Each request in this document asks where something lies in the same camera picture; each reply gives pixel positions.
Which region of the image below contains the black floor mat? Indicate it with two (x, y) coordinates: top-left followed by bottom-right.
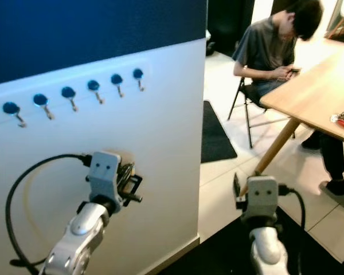
(201, 100), (235, 164)

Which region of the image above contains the wooden table leg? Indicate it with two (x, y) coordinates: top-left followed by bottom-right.
(238, 117), (300, 199)

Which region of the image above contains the black folding chair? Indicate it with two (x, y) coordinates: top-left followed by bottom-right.
(228, 77), (271, 150)

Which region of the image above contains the seated person in grey shirt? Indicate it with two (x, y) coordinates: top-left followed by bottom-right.
(232, 0), (344, 213)

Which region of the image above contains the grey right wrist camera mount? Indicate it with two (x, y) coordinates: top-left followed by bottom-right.
(241, 175), (279, 223)

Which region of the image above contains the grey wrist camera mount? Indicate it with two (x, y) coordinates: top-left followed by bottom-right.
(89, 151), (123, 202)
(241, 175), (279, 223)

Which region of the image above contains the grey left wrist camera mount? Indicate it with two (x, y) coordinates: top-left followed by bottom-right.
(89, 151), (123, 202)

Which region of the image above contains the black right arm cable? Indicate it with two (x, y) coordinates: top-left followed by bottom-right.
(277, 184), (308, 275)

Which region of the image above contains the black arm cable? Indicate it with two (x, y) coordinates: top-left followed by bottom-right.
(5, 154), (94, 268)
(277, 184), (308, 275)

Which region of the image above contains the blue knob wall hook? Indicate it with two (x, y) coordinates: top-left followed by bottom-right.
(132, 68), (145, 93)
(87, 80), (102, 105)
(110, 73), (124, 99)
(3, 101), (27, 128)
(61, 86), (78, 113)
(33, 93), (52, 120)

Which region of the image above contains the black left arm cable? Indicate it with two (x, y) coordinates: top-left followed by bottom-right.
(5, 154), (94, 268)

